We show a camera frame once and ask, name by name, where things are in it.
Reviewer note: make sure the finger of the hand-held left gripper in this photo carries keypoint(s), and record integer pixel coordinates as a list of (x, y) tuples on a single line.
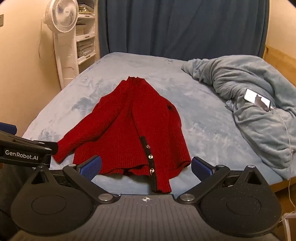
[(8, 128)]

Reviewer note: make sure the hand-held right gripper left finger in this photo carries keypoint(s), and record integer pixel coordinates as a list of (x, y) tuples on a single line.
[(91, 166)]

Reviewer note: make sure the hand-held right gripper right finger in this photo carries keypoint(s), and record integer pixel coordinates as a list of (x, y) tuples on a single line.
[(201, 167)]

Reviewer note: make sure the red knit cardigan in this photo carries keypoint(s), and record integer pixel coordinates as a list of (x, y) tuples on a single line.
[(129, 129)]

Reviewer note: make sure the light blue bed sheet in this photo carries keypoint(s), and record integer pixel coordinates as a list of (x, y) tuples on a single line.
[(203, 115)]

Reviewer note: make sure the grey-blue fleece blanket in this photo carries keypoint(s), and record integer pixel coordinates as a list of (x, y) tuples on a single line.
[(252, 111)]

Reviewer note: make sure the smartphone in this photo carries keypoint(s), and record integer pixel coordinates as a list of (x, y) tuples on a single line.
[(257, 99)]

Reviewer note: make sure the white shelf unit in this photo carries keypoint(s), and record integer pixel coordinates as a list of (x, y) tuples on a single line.
[(86, 59)]

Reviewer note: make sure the stack of books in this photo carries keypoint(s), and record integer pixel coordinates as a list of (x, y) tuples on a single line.
[(84, 46)]

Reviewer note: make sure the dark blue curtain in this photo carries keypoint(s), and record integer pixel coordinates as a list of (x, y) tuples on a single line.
[(180, 25)]

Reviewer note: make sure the wall light switch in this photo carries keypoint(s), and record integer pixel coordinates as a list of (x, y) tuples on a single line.
[(1, 20)]

